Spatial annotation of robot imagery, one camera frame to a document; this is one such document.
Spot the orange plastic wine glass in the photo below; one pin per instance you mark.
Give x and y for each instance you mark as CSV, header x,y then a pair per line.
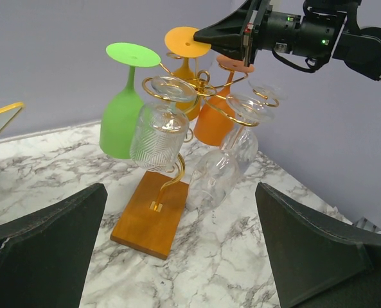
x,y
212,126

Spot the clear wine glass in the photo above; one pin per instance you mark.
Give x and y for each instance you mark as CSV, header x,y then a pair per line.
x,y
161,127
271,95
218,171

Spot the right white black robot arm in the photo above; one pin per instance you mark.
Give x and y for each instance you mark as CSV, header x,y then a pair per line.
x,y
326,30

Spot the gold wire wine glass rack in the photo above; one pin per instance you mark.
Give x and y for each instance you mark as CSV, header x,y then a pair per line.
x,y
151,217

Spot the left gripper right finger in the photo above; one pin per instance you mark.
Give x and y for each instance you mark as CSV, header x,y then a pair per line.
x,y
317,260

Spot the green plastic wine glass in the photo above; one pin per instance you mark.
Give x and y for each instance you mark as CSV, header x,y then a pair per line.
x,y
120,115

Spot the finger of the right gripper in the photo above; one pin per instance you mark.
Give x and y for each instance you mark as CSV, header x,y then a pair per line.
x,y
227,32
235,53

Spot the yellow-orange plastic wine glass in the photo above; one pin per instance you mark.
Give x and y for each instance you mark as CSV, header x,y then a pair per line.
x,y
181,45

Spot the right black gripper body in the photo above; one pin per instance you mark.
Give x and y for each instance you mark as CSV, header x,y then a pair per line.
x,y
263,28

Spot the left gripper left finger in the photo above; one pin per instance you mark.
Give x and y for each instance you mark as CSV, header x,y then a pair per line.
x,y
45,255

